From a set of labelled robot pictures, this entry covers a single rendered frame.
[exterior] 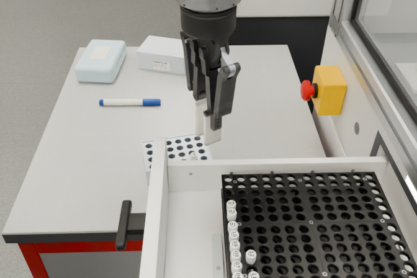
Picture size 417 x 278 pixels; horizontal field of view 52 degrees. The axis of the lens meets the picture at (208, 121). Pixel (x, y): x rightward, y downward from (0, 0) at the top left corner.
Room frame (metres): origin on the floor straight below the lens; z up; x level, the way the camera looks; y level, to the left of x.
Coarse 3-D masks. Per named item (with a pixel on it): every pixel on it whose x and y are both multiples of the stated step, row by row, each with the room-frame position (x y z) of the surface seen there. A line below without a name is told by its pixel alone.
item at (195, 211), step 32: (192, 160) 0.47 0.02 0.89; (224, 160) 0.47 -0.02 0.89; (256, 160) 0.47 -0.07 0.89; (288, 160) 0.47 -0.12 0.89; (320, 160) 0.47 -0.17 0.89; (352, 160) 0.47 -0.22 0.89; (384, 160) 0.47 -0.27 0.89; (192, 192) 0.46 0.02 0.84; (384, 192) 0.45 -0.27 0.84; (192, 224) 0.39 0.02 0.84; (416, 224) 0.36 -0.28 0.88; (192, 256) 0.34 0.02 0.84; (224, 256) 0.34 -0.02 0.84; (416, 256) 0.33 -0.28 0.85
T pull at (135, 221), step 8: (128, 200) 0.37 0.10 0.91; (128, 208) 0.36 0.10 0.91; (120, 216) 0.35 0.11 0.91; (128, 216) 0.35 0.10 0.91; (136, 216) 0.35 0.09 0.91; (144, 216) 0.35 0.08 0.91; (120, 224) 0.34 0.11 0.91; (128, 224) 0.34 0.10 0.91; (136, 224) 0.34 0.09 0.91; (144, 224) 0.34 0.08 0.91; (120, 232) 0.32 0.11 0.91; (128, 232) 0.33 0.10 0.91; (136, 232) 0.33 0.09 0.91; (120, 240) 0.31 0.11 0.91; (120, 248) 0.30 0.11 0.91
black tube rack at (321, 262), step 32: (256, 192) 0.40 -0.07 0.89; (288, 192) 0.40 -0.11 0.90; (320, 192) 0.42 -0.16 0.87; (352, 192) 0.42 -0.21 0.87; (224, 224) 0.37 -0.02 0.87; (256, 224) 0.35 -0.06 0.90; (288, 224) 0.35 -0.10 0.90; (320, 224) 0.35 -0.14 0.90; (352, 224) 0.35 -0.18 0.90; (384, 224) 0.35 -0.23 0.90; (256, 256) 0.30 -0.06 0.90; (288, 256) 0.30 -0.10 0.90; (320, 256) 0.30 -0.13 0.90; (352, 256) 0.30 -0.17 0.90; (384, 256) 0.30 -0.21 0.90
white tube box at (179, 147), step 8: (176, 136) 0.63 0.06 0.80; (184, 136) 0.64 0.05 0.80; (192, 136) 0.64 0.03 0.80; (200, 136) 0.64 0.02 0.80; (144, 144) 0.61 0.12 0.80; (152, 144) 0.61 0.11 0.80; (168, 144) 0.63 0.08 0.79; (176, 144) 0.61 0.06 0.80; (184, 144) 0.61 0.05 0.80; (192, 144) 0.61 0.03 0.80; (200, 144) 0.62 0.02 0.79; (144, 152) 0.59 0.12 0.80; (152, 152) 0.60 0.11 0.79; (168, 152) 0.59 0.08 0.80; (176, 152) 0.59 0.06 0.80; (184, 152) 0.59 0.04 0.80; (200, 152) 0.60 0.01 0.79; (208, 152) 0.59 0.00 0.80; (144, 160) 0.57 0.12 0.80; (168, 160) 0.57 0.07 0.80; (176, 160) 0.57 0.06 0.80
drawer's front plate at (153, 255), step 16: (160, 144) 0.47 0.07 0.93; (160, 160) 0.43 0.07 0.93; (160, 176) 0.40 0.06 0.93; (160, 192) 0.37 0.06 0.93; (160, 208) 0.35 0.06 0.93; (160, 224) 0.33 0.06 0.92; (144, 240) 0.30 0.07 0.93; (160, 240) 0.32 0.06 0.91; (144, 256) 0.28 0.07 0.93; (160, 256) 0.30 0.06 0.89; (144, 272) 0.26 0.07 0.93; (160, 272) 0.29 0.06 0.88
